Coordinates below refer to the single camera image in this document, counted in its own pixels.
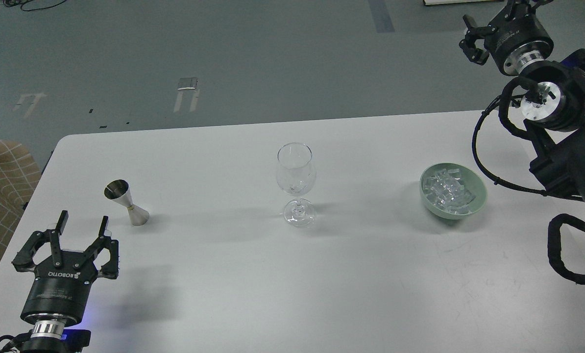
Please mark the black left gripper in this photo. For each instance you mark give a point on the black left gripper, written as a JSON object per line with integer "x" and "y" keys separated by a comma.
{"x": 63, "y": 281}

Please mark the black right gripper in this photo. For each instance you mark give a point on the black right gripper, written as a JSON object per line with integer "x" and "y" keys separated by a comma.
{"x": 518, "y": 41}

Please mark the steel double jigger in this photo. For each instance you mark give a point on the steel double jigger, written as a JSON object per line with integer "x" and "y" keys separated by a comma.
{"x": 119, "y": 192}

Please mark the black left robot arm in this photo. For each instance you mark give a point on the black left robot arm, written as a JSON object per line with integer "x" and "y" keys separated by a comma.
{"x": 50, "y": 336}

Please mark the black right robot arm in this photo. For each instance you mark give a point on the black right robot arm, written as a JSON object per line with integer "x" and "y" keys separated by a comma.
{"x": 543, "y": 103}

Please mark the clear ice cubes pile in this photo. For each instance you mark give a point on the clear ice cubes pile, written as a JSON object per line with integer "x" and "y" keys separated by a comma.
{"x": 445, "y": 191}

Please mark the clear wine glass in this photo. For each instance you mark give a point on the clear wine glass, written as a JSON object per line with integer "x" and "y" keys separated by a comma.
{"x": 296, "y": 176}

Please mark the green bowl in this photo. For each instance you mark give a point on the green bowl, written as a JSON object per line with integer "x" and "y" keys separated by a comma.
{"x": 472, "y": 181}

